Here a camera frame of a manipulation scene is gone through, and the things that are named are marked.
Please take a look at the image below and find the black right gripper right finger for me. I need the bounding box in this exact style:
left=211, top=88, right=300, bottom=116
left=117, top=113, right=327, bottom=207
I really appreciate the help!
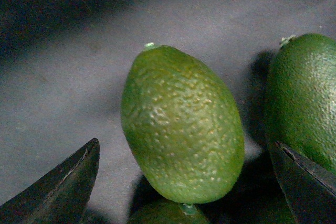
left=270, top=142, right=335, bottom=223

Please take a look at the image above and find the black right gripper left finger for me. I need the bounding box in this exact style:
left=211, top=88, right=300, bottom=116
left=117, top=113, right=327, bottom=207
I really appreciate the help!
left=1, top=138, right=100, bottom=223

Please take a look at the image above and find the green avocado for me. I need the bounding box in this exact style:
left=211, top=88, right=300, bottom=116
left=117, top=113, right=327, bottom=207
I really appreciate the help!
left=265, top=34, right=335, bottom=174
left=128, top=200, right=210, bottom=224
left=121, top=43, right=245, bottom=204

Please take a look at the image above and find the green avocado bottom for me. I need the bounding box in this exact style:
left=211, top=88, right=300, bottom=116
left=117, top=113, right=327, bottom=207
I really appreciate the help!
left=128, top=200, right=210, bottom=224

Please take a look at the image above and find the black avocado display tray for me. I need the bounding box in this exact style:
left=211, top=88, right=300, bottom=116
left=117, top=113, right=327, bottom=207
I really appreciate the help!
left=1, top=0, right=335, bottom=223

